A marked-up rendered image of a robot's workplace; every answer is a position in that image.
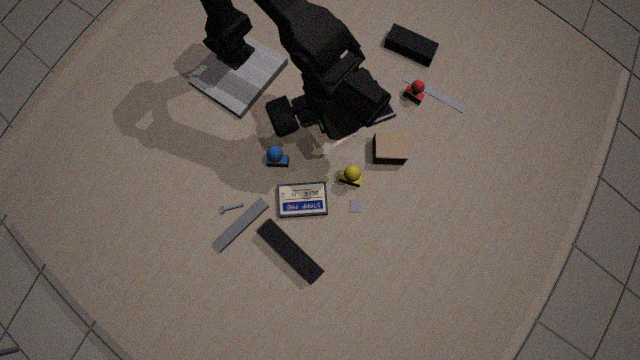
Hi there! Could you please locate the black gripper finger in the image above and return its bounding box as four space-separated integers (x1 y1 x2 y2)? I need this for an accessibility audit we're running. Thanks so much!
291 94 319 128

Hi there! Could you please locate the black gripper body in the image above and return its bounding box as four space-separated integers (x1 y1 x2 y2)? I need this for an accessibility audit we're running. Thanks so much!
265 67 374 138

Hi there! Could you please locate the white stamp pad tin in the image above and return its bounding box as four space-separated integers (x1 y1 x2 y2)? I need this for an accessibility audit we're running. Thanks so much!
277 181 328 219

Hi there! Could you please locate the grey metal screw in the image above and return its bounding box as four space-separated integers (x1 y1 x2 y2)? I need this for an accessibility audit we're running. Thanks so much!
219 202 244 214

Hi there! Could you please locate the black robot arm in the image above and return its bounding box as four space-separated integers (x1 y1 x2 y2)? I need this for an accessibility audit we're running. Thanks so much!
201 0 392 140

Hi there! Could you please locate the yellow rubber stamp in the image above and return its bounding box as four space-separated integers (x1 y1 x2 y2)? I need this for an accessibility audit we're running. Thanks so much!
339 165 363 187

